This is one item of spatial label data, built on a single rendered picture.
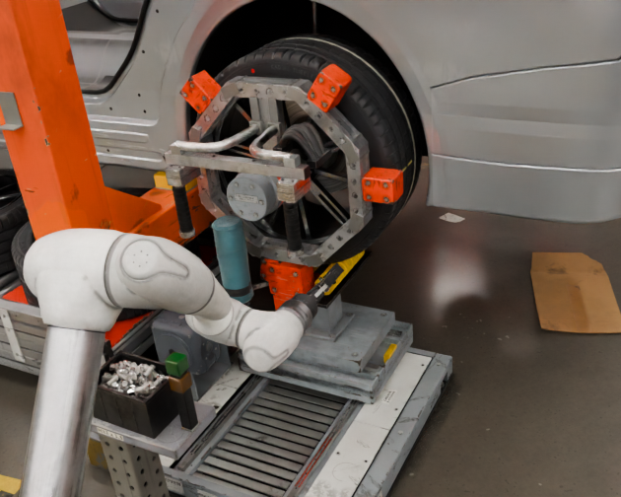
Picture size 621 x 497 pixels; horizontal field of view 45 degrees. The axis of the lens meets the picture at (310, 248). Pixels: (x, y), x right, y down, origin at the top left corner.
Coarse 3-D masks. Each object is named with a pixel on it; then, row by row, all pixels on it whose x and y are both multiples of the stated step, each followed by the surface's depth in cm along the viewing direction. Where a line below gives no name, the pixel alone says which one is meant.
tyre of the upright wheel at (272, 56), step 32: (256, 64) 206; (288, 64) 202; (320, 64) 199; (352, 64) 205; (352, 96) 197; (384, 96) 205; (384, 128) 199; (416, 128) 215; (384, 160) 202; (416, 160) 217; (224, 192) 234; (384, 224) 213; (352, 256) 223
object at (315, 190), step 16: (240, 112) 229; (224, 128) 225; (240, 128) 234; (240, 144) 225; (224, 176) 231; (336, 176) 214; (320, 192) 219; (304, 208) 225; (320, 208) 246; (336, 208) 219; (256, 224) 234; (272, 224) 234; (304, 224) 228; (320, 224) 236; (336, 224) 231; (304, 240) 228; (320, 240) 225
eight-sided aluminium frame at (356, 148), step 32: (224, 96) 205; (256, 96) 201; (288, 96) 196; (192, 128) 216; (352, 128) 198; (352, 160) 196; (352, 192) 201; (352, 224) 206; (288, 256) 223; (320, 256) 217
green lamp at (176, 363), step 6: (174, 354) 174; (180, 354) 174; (168, 360) 173; (174, 360) 172; (180, 360) 173; (186, 360) 174; (168, 366) 173; (174, 366) 172; (180, 366) 173; (186, 366) 175; (168, 372) 174; (174, 372) 173; (180, 372) 173
